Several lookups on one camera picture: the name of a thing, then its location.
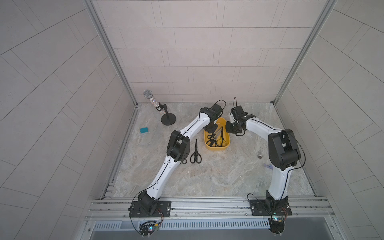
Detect teal sponge block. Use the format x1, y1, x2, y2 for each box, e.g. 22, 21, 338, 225
140, 127, 149, 134

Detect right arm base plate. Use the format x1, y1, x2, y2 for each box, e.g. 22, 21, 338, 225
249, 197, 292, 217

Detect aluminium mounting rail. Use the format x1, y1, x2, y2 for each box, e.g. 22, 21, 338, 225
85, 196, 335, 221

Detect right green circuit board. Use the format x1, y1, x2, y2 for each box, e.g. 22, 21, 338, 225
268, 218, 285, 235

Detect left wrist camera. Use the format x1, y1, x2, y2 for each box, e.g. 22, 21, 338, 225
209, 104, 223, 120

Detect yellow plastic storage box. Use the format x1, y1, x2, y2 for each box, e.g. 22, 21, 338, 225
204, 117, 231, 151

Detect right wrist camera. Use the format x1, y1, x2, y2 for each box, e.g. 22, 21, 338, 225
230, 106, 256, 121

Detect black scissors in box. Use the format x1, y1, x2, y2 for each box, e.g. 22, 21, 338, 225
216, 127, 227, 147

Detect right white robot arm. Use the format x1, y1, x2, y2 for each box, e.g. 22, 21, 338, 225
226, 115, 301, 216

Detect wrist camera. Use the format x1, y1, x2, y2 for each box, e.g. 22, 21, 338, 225
230, 106, 256, 121
209, 104, 223, 120

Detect left green circuit board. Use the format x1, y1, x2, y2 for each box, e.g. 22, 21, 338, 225
139, 221, 160, 238

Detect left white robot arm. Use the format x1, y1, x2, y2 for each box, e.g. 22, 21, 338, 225
138, 104, 223, 216

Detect large black scissors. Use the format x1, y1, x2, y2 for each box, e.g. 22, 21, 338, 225
190, 140, 202, 164

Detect purple toy figure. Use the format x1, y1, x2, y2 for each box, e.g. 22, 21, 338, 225
264, 164, 273, 170

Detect glitter microphone on stand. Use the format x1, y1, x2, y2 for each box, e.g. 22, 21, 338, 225
144, 90, 176, 126

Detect green circuit board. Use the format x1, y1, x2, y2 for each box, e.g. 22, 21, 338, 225
139, 221, 160, 238
268, 218, 285, 235

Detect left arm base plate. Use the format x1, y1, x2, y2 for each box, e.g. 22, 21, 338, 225
129, 201, 172, 218

